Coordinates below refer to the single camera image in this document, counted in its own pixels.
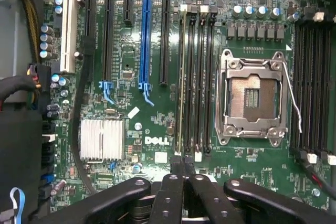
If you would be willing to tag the silver CPU socket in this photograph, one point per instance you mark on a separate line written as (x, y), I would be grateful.
(231, 72)

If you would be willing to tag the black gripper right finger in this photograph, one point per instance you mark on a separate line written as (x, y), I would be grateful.
(210, 200)

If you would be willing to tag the white rectangular sticker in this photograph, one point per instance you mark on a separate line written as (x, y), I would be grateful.
(133, 112)

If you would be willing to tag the black power connector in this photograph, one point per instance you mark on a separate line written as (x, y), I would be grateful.
(44, 82)

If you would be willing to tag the green Dell motherboard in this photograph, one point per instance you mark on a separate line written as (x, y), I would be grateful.
(236, 163)

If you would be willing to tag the grey PC case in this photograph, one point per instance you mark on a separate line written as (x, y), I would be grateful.
(13, 37)

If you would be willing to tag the short black expansion slot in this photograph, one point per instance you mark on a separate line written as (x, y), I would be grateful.
(128, 11)

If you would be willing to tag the long black slot blue latch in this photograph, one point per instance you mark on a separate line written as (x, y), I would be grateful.
(108, 37)

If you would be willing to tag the white PCI expansion slot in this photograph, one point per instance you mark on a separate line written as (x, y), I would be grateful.
(68, 30)

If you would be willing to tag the blue pull tab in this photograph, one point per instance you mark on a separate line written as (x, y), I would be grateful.
(21, 200)

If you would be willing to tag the blue expansion slot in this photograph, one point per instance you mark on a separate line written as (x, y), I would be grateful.
(146, 37)

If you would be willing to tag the silver locking lever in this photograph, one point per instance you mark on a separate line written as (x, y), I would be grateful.
(290, 85)

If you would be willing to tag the white square label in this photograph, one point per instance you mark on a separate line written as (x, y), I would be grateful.
(161, 158)

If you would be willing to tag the black plastic shroud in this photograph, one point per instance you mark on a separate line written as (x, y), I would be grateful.
(19, 155)

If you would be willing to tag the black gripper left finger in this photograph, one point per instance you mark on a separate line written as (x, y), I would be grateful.
(168, 200)

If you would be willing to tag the silver capacitor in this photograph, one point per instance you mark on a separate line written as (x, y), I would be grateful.
(276, 12)
(249, 11)
(293, 17)
(45, 46)
(237, 11)
(262, 11)
(46, 29)
(45, 54)
(46, 37)

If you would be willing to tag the silver finned heatsink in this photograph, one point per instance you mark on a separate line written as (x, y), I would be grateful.
(102, 140)

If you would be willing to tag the RAM module in slot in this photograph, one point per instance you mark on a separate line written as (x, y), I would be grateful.
(178, 51)

